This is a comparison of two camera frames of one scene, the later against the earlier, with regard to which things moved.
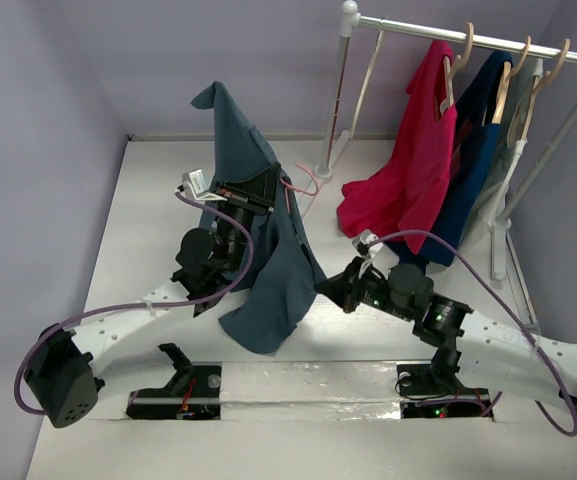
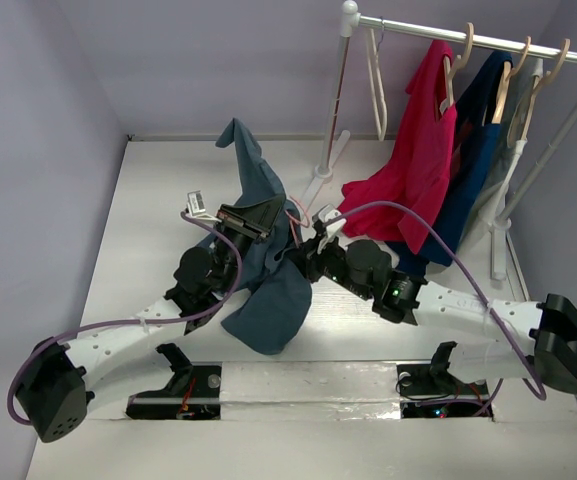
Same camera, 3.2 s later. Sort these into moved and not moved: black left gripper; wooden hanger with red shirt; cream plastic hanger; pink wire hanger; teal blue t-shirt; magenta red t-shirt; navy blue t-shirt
Moved: teal blue t-shirt; pink wire hanger; black left gripper; cream plastic hanger
Not moved: navy blue t-shirt; wooden hanger with red shirt; magenta red t-shirt
